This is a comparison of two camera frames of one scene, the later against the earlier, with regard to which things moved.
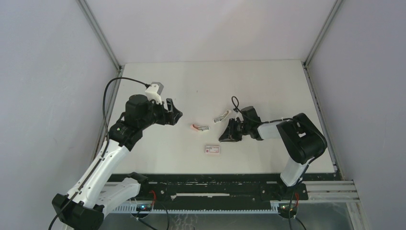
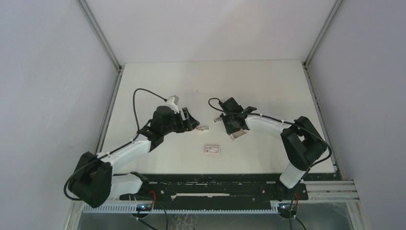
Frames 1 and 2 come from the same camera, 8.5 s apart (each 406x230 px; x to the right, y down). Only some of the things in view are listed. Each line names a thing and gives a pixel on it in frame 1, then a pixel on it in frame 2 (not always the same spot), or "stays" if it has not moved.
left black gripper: [175, 115] -> [183, 125]
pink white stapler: [200, 128] stays
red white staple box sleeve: [212, 149] stays
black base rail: [264, 188] stays
